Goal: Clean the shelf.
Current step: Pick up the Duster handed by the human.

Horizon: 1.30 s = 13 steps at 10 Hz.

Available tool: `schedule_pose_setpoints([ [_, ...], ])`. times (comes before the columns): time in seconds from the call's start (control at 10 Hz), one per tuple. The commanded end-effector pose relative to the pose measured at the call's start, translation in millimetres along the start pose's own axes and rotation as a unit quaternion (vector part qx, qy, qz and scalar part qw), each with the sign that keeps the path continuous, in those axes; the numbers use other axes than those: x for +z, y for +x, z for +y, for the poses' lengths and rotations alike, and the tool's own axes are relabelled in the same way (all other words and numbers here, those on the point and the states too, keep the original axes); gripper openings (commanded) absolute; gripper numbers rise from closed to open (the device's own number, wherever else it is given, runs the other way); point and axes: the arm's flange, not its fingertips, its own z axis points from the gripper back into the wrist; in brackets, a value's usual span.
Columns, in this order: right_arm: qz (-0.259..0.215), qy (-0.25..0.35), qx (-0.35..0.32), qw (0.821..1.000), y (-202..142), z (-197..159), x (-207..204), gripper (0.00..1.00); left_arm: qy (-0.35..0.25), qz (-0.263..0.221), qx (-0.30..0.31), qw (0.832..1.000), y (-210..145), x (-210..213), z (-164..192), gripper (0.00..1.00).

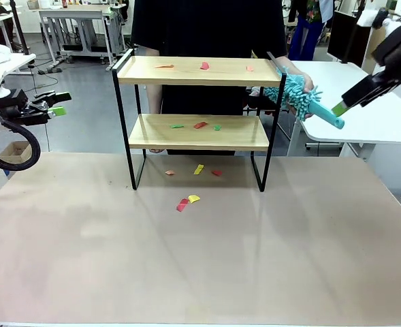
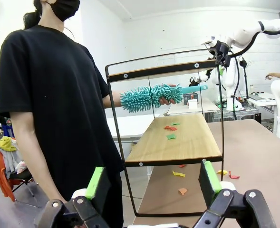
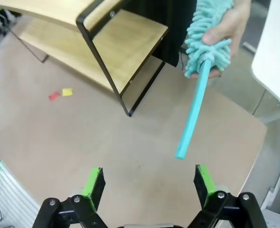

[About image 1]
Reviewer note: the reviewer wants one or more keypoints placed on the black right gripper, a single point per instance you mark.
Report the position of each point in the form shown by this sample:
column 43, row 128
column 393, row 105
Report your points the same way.
column 397, row 58

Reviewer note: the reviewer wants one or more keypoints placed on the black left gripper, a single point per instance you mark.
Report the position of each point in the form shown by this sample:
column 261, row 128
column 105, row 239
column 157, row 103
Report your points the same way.
column 16, row 109

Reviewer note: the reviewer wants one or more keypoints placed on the teal chenille duster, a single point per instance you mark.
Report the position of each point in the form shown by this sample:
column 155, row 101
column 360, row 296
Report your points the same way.
column 326, row 114

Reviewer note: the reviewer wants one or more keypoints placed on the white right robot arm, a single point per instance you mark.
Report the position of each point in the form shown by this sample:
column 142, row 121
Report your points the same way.
column 399, row 25

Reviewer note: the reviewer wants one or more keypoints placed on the person's right forearm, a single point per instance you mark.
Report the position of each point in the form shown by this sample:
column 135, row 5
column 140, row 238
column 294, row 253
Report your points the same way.
column 154, row 98

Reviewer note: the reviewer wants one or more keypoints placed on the person's left forearm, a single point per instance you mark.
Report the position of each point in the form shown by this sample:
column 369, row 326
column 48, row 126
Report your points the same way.
column 288, row 66

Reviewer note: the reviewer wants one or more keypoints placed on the person's left hand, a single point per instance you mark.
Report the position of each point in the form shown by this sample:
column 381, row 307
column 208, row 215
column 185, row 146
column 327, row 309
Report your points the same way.
column 306, row 82

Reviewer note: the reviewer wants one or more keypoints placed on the person's right hand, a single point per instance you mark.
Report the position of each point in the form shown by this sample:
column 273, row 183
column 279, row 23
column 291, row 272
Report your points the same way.
column 157, row 151

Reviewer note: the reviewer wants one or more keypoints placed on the white curved-edge table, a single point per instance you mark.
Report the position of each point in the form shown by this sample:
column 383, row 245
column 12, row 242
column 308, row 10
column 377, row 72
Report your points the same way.
column 356, row 126

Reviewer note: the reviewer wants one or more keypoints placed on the brown cardboard panel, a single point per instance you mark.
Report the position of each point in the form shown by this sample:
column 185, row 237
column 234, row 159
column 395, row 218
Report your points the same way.
column 373, row 44

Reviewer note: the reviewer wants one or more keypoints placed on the black monitor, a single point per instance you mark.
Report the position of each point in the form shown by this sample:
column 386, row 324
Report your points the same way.
column 346, row 37

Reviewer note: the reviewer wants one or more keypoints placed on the white side table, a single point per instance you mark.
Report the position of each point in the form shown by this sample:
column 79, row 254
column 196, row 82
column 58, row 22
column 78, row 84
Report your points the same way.
column 14, row 61

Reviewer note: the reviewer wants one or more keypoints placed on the open cardboard box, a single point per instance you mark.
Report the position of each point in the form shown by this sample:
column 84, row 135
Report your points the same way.
column 14, row 151

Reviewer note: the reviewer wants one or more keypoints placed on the bystander in blue trousers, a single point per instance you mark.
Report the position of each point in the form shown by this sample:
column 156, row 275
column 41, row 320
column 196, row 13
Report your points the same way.
column 305, row 37

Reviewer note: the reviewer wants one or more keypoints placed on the black pole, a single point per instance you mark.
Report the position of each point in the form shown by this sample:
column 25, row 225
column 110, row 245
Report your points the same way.
column 19, row 27

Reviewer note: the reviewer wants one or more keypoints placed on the red paper scrap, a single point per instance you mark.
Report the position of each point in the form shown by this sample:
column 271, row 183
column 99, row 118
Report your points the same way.
column 216, row 173
column 204, row 66
column 182, row 205
column 200, row 125

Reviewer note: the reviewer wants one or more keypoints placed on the yellow paper scrap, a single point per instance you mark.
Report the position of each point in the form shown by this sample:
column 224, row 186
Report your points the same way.
column 194, row 198
column 199, row 169

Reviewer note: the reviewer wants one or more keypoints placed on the person in black t-shirt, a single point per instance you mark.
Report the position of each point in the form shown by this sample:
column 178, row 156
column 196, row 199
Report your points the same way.
column 207, row 27

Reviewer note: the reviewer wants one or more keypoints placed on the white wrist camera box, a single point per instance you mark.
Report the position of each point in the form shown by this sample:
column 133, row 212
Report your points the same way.
column 367, row 17

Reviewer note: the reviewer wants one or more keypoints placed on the grey metal-frame desk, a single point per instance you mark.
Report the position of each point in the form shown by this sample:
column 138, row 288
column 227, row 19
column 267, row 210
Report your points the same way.
column 77, row 15

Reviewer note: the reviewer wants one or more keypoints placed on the black frame wooden two-tier shelf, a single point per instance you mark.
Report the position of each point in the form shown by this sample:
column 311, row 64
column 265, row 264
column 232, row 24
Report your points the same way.
column 193, row 77

